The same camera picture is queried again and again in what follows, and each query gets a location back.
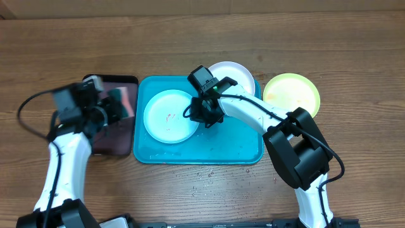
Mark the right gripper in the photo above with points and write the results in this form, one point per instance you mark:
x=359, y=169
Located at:
x=199, y=117

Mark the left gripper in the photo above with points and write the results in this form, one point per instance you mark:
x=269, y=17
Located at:
x=114, y=108

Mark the green and orange sponge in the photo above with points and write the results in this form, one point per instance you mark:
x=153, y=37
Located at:
x=123, y=99

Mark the light blue plate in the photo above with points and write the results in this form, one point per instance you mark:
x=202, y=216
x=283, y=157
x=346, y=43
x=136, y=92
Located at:
x=164, y=117

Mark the lime green plate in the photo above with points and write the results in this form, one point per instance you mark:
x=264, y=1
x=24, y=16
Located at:
x=290, y=91

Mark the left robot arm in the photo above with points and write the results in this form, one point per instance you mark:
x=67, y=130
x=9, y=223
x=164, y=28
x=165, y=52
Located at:
x=61, y=201

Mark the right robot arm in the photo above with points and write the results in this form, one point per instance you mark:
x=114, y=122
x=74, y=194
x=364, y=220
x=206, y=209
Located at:
x=298, y=151

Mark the black tray with soapy water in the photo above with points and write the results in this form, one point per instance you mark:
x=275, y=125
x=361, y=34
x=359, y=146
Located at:
x=116, y=139

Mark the teal plastic serving tray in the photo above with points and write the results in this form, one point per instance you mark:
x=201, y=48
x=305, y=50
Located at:
x=228, y=143

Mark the white plate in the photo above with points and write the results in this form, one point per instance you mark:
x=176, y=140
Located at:
x=236, y=72

